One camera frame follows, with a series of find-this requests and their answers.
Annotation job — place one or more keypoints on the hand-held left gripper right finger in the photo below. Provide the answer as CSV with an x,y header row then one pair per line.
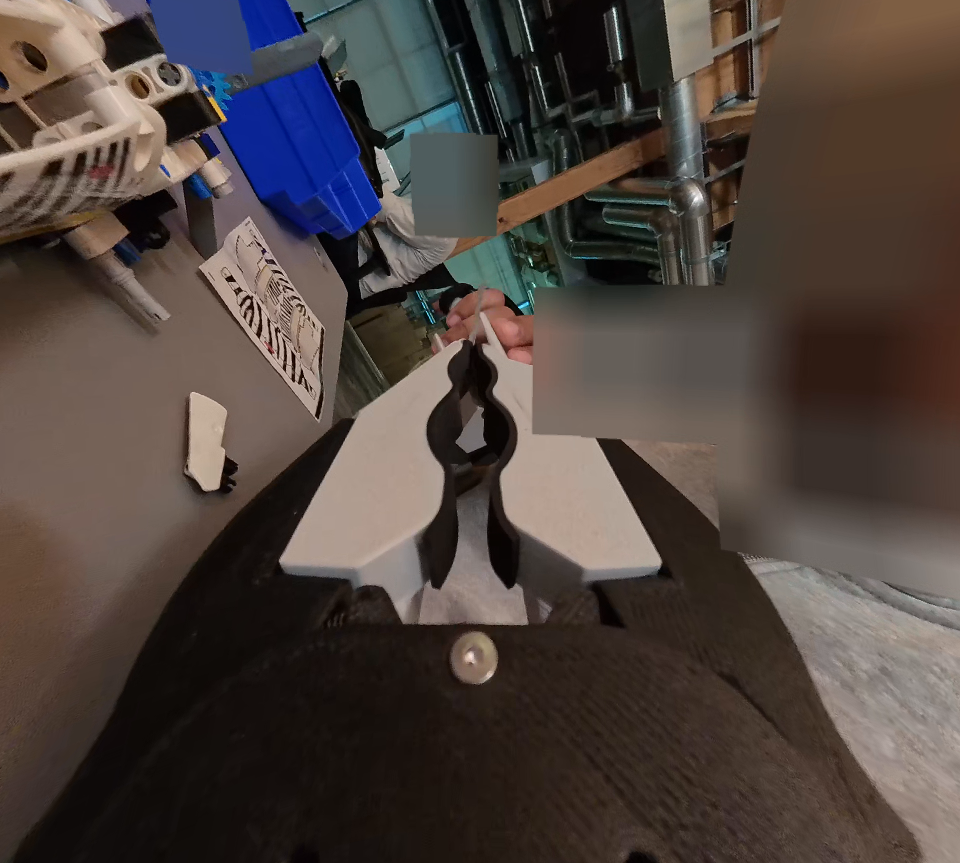
x,y
577,510

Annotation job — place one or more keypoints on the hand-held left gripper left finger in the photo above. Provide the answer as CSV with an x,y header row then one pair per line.
x,y
360,503

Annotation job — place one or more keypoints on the white paper sheet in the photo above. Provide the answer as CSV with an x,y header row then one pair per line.
x,y
487,330

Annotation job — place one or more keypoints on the white lego panel piece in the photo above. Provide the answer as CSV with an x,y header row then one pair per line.
x,y
204,435

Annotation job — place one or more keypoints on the white black lego model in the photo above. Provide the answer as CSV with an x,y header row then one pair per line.
x,y
82,143

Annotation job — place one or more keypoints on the person's right hand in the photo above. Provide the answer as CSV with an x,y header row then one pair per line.
x,y
514,334

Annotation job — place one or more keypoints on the zebra striped sticker sheet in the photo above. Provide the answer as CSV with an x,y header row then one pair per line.
x,y
277,323

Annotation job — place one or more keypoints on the wooden beam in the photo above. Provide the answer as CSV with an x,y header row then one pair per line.
x,y
577,184

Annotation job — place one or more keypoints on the grey zip hoodie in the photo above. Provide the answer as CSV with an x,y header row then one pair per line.
x,y
870,690

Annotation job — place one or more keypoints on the black office chair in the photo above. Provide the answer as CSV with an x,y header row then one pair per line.
x,y
358,120

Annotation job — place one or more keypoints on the blue plastic bin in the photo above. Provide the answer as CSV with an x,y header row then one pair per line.
x,y
285,90

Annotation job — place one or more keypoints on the grey bar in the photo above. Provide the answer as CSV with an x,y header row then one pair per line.
x,y
292,57

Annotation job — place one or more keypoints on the silver elbow duct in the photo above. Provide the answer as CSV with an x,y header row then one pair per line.
x,y
686,218

